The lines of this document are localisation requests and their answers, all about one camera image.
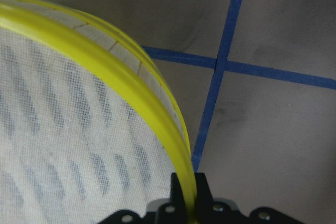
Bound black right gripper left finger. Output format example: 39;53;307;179
170;173;186;208

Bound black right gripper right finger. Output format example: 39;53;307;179
194;173;213;208

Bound yellow rimmed steamer tray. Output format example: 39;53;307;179
1;0;196;223

